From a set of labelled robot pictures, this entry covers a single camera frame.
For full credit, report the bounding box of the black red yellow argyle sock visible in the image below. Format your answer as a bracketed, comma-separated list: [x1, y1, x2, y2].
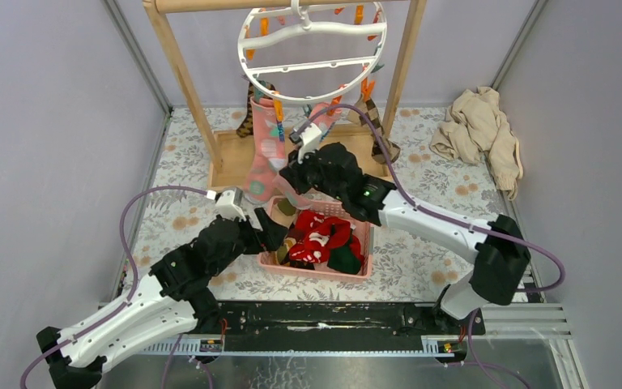
[280, 258, 315, 271]

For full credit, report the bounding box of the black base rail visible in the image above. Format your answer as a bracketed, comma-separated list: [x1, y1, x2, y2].
[188, 301, 486, 353]

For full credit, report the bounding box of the pink sock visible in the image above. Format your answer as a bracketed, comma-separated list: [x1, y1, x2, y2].
[273, 102, 341, 210]
[243, 97, 287, 204]

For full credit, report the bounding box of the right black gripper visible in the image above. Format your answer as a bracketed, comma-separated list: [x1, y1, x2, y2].
[279, 143, 346, 202]

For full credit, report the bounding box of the plain red sock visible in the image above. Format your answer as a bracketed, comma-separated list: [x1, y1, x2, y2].
[349, 235, 365, 267]

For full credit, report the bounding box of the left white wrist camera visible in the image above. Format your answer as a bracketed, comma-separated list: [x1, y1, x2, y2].
[206, 187, 247, 221]

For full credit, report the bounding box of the beige crumpled cloth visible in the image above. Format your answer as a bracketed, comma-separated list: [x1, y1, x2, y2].
[430, 87, 524, 200]

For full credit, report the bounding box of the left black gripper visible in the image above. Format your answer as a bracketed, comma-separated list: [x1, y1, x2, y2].
[211, 209, 289, 279]

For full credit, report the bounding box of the red sock white fluffy cuff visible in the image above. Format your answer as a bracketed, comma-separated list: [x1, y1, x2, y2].
[295, 210, 353, 250]

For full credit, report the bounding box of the red white patterned sock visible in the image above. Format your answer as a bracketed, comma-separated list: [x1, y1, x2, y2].
[288, 240, 330, 263]

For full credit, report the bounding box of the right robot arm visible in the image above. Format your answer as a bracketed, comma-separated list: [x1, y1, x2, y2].
[279, 143, 530, 334]

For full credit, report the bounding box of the wooden hanger rack frame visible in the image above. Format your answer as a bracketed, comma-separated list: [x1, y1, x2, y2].
[143, 0, 428, 190]

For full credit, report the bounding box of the dark green sock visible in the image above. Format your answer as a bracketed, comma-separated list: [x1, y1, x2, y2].
[327, 236, 364, 275]

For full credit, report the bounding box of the pink sock rear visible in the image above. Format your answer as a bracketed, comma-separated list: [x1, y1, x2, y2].
[243, 97, 287, 204]

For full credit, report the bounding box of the floral table mat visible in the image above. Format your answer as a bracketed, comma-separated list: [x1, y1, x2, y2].
[126, 107, 506, 301]

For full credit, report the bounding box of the brown beige argyle sock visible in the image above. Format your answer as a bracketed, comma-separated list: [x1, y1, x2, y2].
[236, 82, 273, 138]

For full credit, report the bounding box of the white round clip hanger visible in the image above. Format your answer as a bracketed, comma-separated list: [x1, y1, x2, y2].
[236, 1, 388, 105]

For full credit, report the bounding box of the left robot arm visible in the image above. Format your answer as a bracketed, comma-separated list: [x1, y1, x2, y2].
[36, 207, 288, 388]

